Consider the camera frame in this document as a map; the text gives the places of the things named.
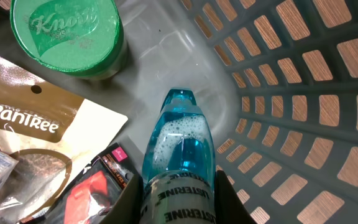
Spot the brown Pantree snack pouch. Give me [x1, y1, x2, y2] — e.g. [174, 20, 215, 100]
[0, 57, 127, 223]

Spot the green lid jar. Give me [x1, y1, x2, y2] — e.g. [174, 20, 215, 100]
[10, 0, 128, 80]

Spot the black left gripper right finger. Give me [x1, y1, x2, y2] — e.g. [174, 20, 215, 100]
[214, 170, 256, 224]

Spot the grey plastic mesh basket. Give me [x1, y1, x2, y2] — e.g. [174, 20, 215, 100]
[0, 1, 358, 223]

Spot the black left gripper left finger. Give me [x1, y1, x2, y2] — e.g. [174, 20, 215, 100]
[99, 174, 144, 224]

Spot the blue Listerine mouthwash bottle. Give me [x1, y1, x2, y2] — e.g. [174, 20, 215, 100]
[140, 88, 216, 224]

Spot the black red hex wrench pack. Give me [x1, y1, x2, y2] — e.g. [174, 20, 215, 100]
[19, 143, 137, 224]

